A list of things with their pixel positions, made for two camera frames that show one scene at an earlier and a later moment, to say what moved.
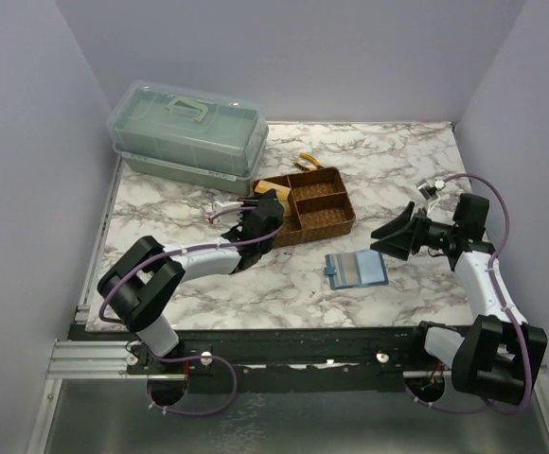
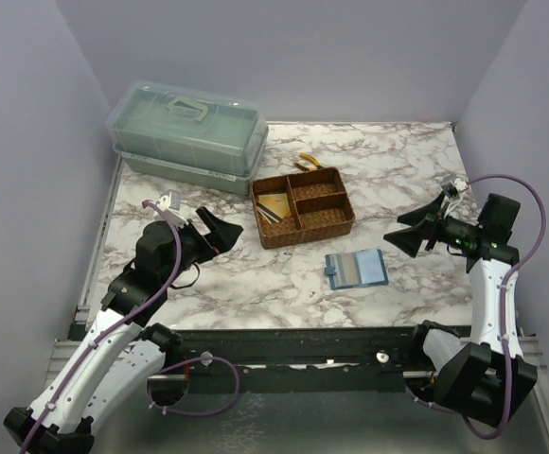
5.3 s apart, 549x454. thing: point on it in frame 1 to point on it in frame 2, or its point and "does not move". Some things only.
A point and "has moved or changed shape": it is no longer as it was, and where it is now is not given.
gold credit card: (262, 186) has moved or changed shape
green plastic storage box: (187, 136) does not move
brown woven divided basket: (320, 206) does not move
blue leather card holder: (356, 270) does not move
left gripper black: (265, 219) to (203, 236)
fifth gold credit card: (347, 270) does not move
